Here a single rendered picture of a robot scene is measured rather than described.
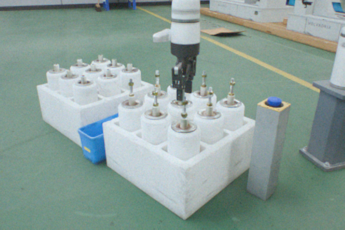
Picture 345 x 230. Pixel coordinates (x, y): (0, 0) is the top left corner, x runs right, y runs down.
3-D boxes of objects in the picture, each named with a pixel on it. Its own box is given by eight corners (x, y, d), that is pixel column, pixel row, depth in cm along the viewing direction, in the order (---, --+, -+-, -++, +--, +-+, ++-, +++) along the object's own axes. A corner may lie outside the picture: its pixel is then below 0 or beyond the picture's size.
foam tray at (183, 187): (178, 130, 136) (178, 93, 129) (254, 164, 112) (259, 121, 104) (107, 165, 111) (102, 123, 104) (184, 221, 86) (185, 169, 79)
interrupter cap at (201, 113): (218, 109, 98) (218, 107, 97) (223, 119, 91) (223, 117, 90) (195, 110, 97) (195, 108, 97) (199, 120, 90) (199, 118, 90)
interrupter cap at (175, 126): (180, 137, 81) (180, 134, 81) (165, 125, 87) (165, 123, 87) (202, 129, 85) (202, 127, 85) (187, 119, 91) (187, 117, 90)
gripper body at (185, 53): (194, 43, 71) (193, 80, 75) (204, 36, 78) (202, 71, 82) (165, 40, 73) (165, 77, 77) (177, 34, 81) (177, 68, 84)
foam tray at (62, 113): (109, 98, 171) (106, 68, 164) (154, 119, 146) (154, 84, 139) (42, 120, 145) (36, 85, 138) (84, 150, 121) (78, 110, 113)
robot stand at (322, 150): (326, 145, 123) (343, 77, 112) (356, 165, 111) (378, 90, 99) (298, 152, 119) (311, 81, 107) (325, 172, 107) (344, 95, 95)
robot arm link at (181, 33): (165, 36, 82) (164, 13, 80) (204, 39, 79) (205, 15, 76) (151, 42, 75) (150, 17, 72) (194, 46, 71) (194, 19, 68)
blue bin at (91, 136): (137, 129, 137) (136, 105, 132) (154, 137, 130) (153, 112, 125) (80, 155, 117) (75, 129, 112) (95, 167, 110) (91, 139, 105)
